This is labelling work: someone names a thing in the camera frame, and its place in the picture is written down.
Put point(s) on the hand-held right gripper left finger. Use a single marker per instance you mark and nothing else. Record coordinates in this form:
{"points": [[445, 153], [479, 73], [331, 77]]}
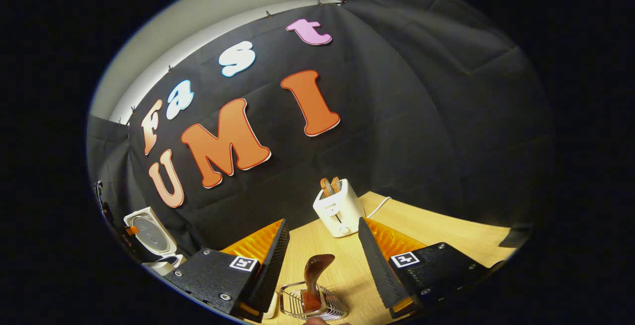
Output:
{"points": [[273, 270]]}

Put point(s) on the brown wooden spoon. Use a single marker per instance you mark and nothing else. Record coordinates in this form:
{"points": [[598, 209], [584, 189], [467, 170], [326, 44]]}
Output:
{"points": [[317, 265]]}

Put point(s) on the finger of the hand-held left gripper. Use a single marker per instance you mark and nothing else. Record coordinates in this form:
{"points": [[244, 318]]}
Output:
{"points": [[132, 230]]}

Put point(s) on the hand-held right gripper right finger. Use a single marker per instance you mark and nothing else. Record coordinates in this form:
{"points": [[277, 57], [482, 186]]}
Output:
{"points": [[379, 270]]}

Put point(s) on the brown toast slice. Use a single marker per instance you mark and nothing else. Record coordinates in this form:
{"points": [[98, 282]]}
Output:
{"points": [[336, 184], [325, 187]]}

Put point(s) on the white rice cooker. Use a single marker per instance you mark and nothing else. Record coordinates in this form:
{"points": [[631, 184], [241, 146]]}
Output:
{"points": [[149, 230]]}

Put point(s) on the white toaster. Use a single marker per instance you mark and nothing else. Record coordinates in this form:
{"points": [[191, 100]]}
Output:
{"points": [[342, 211]]}

